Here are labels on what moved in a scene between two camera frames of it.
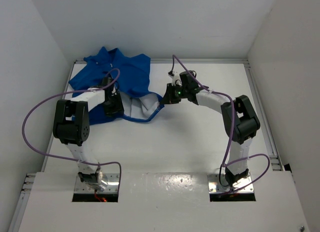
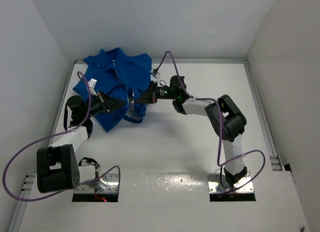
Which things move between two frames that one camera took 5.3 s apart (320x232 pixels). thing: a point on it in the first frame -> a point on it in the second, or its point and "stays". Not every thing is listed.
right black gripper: [169, 98] -> [150, 96]
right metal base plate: [215, 187] stays
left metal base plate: [112, 186] stays
